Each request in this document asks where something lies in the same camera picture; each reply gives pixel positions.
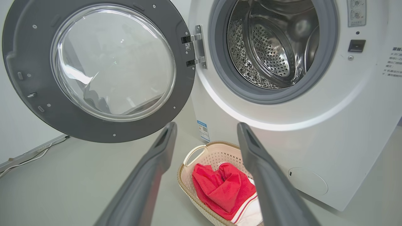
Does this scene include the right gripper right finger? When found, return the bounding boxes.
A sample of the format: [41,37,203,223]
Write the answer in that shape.
[237,122,321,226]

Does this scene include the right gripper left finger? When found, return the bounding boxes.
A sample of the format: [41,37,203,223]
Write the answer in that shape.
[94,122,178,226]

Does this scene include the red and white garment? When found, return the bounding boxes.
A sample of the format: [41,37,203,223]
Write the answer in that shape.
[192,162,263,226]

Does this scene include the dark round washer door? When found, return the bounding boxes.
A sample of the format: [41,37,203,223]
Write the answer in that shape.
[2,0,196,143]

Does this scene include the cream perforated laundry basket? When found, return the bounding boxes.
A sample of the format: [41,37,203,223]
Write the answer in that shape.
[177,141,264,226]

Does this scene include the white front-load washing machine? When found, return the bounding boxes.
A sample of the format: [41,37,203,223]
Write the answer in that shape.
[188,0,402,211]

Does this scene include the blue energy label sticker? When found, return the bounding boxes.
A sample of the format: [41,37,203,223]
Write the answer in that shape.
[197,120,210,142]

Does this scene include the grey instruction sticker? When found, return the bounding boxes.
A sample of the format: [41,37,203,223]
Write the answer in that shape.
[347,0,367,27]

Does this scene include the white floor cable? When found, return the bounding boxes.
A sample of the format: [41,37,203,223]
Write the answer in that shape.
[0,143,52,178]

